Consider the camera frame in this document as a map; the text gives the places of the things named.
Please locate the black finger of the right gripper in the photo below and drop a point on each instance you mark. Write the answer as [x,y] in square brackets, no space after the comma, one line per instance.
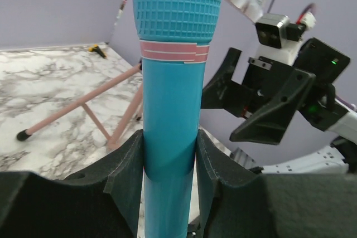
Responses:
[269,123]

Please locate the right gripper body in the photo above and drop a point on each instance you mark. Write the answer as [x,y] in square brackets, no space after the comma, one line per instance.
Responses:
[266,76]

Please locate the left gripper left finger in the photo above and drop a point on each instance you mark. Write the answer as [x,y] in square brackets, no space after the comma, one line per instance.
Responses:
[101,200]

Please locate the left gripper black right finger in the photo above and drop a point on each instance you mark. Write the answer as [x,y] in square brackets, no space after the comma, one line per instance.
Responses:
[234,202]

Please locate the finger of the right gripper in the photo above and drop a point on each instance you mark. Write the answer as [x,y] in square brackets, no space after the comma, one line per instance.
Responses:
[221,92]

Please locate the pink perforated music stand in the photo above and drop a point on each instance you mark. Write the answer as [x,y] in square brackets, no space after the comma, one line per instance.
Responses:
[135,108]

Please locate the blue toy recorder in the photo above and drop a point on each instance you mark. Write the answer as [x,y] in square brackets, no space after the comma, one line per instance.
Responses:
[175,38]

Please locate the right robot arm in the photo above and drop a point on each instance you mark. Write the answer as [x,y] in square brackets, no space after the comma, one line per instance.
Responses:
[321,107]

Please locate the yellow black clamp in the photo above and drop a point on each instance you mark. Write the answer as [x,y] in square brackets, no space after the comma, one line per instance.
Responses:
[98,50]

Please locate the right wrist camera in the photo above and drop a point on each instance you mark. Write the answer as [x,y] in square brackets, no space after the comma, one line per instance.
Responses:
[279,38]

